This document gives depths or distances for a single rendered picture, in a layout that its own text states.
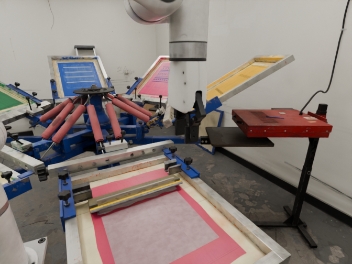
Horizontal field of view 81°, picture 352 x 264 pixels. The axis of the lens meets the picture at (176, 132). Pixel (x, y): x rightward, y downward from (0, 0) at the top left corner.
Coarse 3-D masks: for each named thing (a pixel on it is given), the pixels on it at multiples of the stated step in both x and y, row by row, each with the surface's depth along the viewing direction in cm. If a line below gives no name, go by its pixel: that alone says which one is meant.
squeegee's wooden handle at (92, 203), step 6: (156, 180) 98; (174, 180) 96; (132, 186) 93; (138, 186) 93; (114, 192) 89; (120, 192) 89; (96, 198) 86; (102, 198) 85; (90, 204) 81; (96, 204) 80
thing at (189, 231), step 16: (144, 176) 107; (160, 176) 107; (176, 192) 94; (160, 208) 84; (176, 208) 84; (192, 208) 84; (160, 224) 76; (176, 224) 76; (192, 224) 76; (208, 224) 76; (176, 240) 70; (192, 240) 70; (208, 240) 70; (224, 240) 70; (176, 256) 64; (192, 256) 64; (208, 256) 64; (224, 256) 64
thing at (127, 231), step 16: (96, 192) 94; (128, 208) 84; (144, 208) 84; (96, 224) 76; (112, 224) 76; (128, 224) 76; (144, 224) 76; (96, 240) 70; (112, 240) 70; (128, 240) 70; (144, 240) 70; (160, 240) 70; (112, 256) 64; (128, 256) 64; (144, 256) 64; (160, 256) 64
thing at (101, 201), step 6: (162, 180) 94; (168, 180) 95; (144, 186) 89; (150, 186) 91; (156, 186) 92; (174, 186) 97; (126, 192) 86; (132, 192) 87; (138, 192) 88; (156, 192) 92; (162, 192) 94; (108, 198) 82; (114, 198) 83; (120, 198) 85; (138, 198) 89; (144, 198) 90; (102, 204) 81; (120, 204) 85; (126, 204) 86; (102, 210) 82; (108, 210) 83
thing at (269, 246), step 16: (144, 160) 116; (160, 160) 119; (80, 176) 101; (96, 176) 103; (112, 176) 107; (208, 192) 89; (224, 208) 80; (240, 224) 73; (256, 240) 67; (272, 240) 66; (80, 256) 60; (272, 256) 60; (288, 256) 60
